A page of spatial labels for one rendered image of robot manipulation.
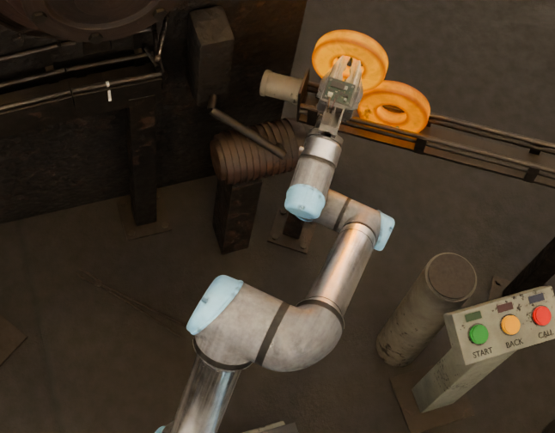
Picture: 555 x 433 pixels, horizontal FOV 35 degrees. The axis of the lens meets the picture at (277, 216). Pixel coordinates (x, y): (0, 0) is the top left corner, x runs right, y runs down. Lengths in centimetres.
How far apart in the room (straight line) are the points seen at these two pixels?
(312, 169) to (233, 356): 41
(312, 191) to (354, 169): 100
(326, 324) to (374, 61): 58
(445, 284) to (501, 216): 77
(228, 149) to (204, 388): 66
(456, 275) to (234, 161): 57
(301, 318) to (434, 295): 57
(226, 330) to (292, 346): 11
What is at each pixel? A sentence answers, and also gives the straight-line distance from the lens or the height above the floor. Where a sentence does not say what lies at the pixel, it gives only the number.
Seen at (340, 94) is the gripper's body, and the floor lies 88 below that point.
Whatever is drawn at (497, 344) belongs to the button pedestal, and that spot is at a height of 59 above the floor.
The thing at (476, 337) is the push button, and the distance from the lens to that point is 188.
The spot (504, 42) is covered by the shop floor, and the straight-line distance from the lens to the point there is 310.
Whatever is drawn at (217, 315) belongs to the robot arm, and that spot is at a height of 90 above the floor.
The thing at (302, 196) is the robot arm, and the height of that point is 81.
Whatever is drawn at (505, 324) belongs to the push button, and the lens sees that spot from 191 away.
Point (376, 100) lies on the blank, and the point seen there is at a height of 75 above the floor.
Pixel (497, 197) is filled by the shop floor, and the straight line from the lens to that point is 277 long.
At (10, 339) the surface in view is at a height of 1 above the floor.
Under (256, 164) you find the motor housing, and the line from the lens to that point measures 206.
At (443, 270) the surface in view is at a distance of 201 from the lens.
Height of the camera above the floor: 229
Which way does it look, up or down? 63 degrees down
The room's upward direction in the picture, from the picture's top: 15 degrees clockwise
